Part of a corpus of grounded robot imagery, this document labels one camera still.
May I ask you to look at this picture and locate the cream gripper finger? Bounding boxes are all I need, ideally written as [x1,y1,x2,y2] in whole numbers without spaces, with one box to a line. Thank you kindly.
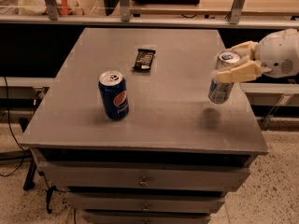
[212,61,263,83]
[232,41,258,60]

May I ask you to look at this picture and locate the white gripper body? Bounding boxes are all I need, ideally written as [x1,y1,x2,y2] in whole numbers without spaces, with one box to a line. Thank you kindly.
[255,28,299,78]

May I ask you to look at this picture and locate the silver blue redbull can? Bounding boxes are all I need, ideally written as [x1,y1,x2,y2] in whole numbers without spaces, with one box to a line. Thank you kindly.
[208,49,240,104]

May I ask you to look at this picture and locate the black rxbar chocolate bar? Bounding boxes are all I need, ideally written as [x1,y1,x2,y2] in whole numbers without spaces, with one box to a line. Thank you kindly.
[133,49,156,71]

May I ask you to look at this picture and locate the blue pepsi can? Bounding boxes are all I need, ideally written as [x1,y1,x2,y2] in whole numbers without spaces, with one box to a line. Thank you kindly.
[98,70,129,120]

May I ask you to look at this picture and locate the grey drawer cabinet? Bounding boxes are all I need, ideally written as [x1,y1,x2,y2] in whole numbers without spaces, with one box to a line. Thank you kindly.
[20,27,270,224]

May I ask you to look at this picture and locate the top grey drawer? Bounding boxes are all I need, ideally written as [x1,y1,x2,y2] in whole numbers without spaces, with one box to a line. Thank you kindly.
[38,161,249,191]

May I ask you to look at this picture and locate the grey drawer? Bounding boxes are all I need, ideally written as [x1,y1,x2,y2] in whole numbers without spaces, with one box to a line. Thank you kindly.
[66,192,224,214]
[38,161,249,191]
[82,211,210,224]

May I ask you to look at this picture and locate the middle grey drawer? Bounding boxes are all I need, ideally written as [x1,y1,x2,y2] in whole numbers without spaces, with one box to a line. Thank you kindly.
[66,192,224,214]

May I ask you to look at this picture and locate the bottom grey drawer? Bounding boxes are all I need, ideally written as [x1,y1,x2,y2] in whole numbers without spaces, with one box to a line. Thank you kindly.
[82,211,210,224]

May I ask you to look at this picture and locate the orange white bag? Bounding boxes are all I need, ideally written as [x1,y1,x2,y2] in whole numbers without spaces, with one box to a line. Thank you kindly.
[19,0,84,16]

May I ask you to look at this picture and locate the black stand leg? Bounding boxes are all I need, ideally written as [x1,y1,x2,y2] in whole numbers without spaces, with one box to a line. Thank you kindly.
[19,117,38,191]

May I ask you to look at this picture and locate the metal railing frame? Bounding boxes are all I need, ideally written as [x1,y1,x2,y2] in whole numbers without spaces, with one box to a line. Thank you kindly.
[0,0,299,29]

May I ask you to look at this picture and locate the black cable on floor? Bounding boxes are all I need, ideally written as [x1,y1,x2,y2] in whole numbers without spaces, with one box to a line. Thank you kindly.
[0,76,31,177]

